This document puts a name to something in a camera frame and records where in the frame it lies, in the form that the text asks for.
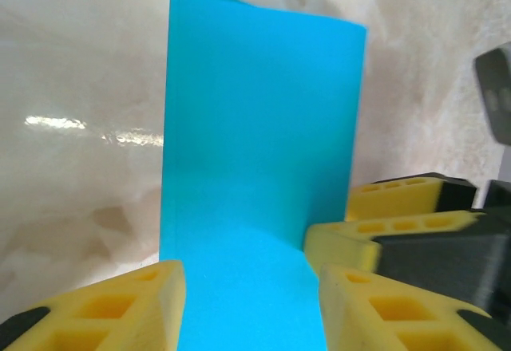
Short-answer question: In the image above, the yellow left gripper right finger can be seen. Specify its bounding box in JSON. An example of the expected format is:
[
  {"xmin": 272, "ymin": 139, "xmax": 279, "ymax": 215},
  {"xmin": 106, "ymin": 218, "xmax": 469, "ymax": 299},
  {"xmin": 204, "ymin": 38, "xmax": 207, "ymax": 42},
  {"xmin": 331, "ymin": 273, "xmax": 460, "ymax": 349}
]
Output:
[{"xmin": 319, "ymin": 262, "xmax": 511, "ymax": 351}]

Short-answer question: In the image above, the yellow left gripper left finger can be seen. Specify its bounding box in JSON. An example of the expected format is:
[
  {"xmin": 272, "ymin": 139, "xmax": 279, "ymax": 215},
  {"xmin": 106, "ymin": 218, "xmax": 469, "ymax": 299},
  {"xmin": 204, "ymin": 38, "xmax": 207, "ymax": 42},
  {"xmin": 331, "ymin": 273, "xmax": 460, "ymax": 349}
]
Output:
[{"xmin": 0, "ymin": 260, "xmax": 187, "ymax": 351}]

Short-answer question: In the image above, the teal cloth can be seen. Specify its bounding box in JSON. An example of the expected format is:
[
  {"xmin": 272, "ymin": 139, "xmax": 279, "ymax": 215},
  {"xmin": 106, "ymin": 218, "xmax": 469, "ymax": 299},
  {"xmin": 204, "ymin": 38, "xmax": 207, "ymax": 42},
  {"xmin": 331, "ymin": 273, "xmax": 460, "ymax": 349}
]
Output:
[{"xmin": 158, "ymin": 0, "xmax": 368, "ymax": 351}]

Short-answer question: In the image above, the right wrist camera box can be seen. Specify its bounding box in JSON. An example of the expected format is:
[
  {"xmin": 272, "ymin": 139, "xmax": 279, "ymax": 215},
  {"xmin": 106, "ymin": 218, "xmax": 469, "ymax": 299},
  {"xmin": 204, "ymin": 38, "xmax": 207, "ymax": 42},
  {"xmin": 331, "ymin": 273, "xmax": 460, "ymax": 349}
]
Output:
[{"xmin": 473, "ymin": 41, "xmax": 511, "ymax": 144}]

